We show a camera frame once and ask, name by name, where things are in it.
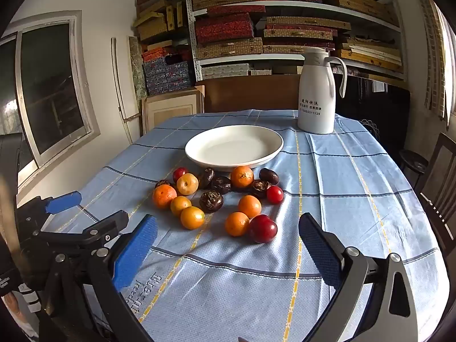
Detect pile of cardboard gift cartons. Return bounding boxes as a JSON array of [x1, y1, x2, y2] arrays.
[[133, 0, 196, 96]]

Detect thin wooden strip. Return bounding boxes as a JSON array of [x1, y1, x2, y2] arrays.
[[111, 37, 139, 123]]

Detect dark slatted wooden chair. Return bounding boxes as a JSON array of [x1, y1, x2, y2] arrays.
[[417, 132, 456, 253]]

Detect wire frame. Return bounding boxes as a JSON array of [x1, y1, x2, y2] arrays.
[[359, 117, 382, 139]]

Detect rows of patterned flat boxes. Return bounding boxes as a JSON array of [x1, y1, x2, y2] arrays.
[[190, 0, 405, 77]]

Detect white thermos jug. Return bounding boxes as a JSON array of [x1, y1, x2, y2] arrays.
[[297, 46, 348, 135]]

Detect blue checked tablecloth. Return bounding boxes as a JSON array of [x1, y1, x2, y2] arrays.
[[41, 109, 449, 342]]

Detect large red plum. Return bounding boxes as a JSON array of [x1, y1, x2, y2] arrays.
[[249, 214, 278, 244]]

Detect white metal shelf rack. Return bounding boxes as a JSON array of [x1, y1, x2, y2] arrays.
[[185, 0, 408, 82]]

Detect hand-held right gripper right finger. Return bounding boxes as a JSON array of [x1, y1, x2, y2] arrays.
[[298, 213, 419, 342]]

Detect small smooth orange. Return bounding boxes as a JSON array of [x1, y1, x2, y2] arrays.
[[180, 206, 206, 230], [170, 196, 192, 217], [238, 195, 262, 219], [224, 211, 250, 237], [152, 184, 178, 209]]

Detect white ceramic plate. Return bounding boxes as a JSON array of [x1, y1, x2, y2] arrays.
[[185, 125, 284, 172]]

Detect marbled green board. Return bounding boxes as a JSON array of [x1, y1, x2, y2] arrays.
[[129, 36, 148, 98]]

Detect large dimpled mandarin orange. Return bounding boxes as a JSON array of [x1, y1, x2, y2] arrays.
[[230, 166, 255, 189]]

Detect metal framed window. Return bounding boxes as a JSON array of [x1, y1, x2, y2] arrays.
[[0, 11, 102, 193]]

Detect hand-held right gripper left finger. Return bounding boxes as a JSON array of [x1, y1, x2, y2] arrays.
[[39, 215, 158, 342]]

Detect yellow plum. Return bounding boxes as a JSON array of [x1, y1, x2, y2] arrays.
[[177, 173, 199, 196]]

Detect bamboo hanging blind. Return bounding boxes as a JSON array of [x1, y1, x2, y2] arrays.
[[413, 0, 451, 129]]

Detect person's left forearm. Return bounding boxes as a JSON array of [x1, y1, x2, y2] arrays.
[[0, 235, 41, 339]]

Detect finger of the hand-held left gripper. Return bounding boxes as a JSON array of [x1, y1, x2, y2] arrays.
[[33, 210, 129, 247], [16, 192, 82, 219]]

